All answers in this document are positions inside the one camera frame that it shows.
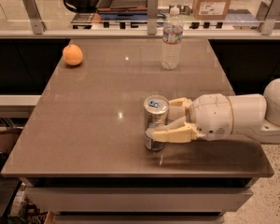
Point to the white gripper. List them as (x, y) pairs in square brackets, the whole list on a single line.
[(211, 116)]

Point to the silver redbull can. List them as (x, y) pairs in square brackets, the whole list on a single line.
[(156, 109)]

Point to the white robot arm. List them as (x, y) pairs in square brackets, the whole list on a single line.
[(256, 116)]

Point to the grey drawer front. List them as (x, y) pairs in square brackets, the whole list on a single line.
[(133, 200)]

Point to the clear plastic water bottle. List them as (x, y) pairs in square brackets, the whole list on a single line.
[(172, 35)]

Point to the cardboard box with label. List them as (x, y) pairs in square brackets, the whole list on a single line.
[(210, 9)]

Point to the orange fruit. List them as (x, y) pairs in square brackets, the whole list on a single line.
[(72, 55)]

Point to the open dark tray box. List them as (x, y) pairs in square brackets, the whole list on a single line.
[(124, 2)]

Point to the grey metal post middle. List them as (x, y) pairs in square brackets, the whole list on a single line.
[(152, 13)]

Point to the grey metal post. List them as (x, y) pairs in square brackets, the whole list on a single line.
[(269, 15), (37, 23), (152, 13)]

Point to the grey metal post right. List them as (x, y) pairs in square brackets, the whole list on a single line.
[(269, 15)]

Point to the grey metal post left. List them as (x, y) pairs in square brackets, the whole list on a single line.
[(37, 23)]

